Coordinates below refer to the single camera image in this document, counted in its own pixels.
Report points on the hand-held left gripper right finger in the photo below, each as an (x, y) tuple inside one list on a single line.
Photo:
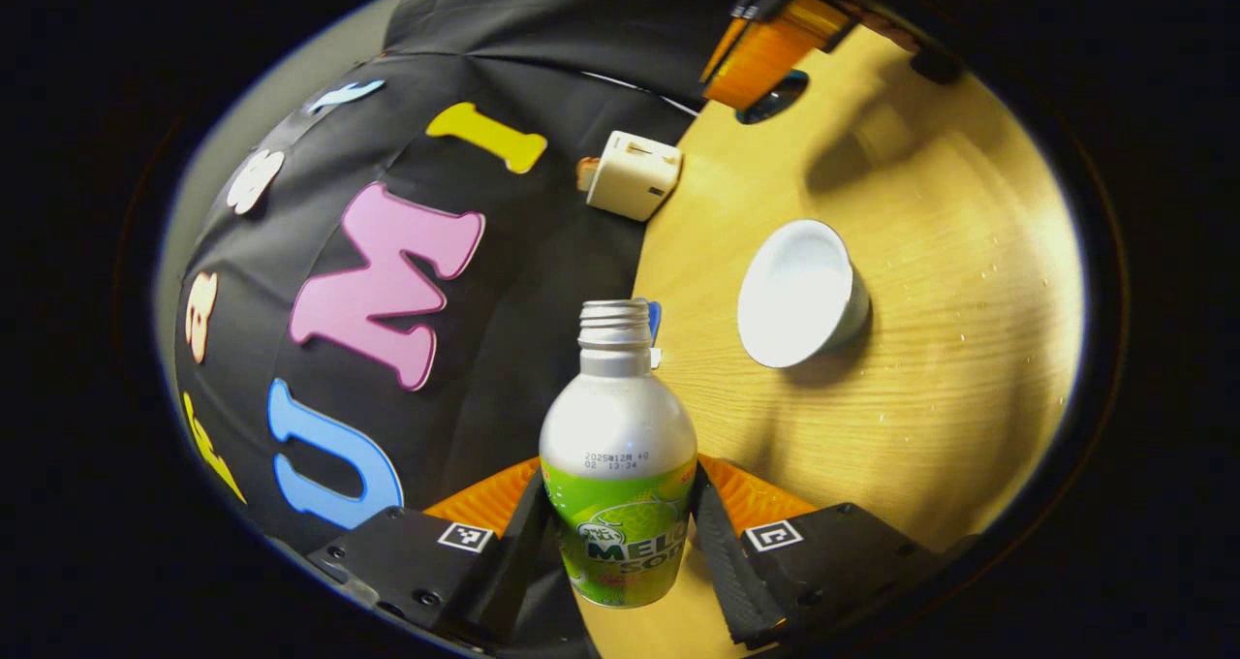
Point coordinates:
[(722, 562)]

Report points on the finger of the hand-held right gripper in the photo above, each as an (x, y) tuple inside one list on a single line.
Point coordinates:
[(775, 48), (722, 53)]

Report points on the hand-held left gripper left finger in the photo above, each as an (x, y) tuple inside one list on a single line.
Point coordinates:
[(523, 562)]

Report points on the teal teacup lid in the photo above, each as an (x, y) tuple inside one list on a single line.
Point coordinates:
[(780, 105)]

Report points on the green label water bottle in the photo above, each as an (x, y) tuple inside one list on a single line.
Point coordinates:
[(620, 426)]

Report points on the teal teacup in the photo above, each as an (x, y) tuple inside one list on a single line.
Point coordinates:
[(799, 296)]

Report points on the white toaster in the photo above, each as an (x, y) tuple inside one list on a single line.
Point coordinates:
[(635, 174)]

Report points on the bread slice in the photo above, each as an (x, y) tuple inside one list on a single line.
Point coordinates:
[(587, 174)]

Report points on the blue towel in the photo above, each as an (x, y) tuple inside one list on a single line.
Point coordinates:
[(656, 318)]

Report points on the black backdrop cloth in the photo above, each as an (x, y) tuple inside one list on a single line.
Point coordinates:
[(504, 281)]

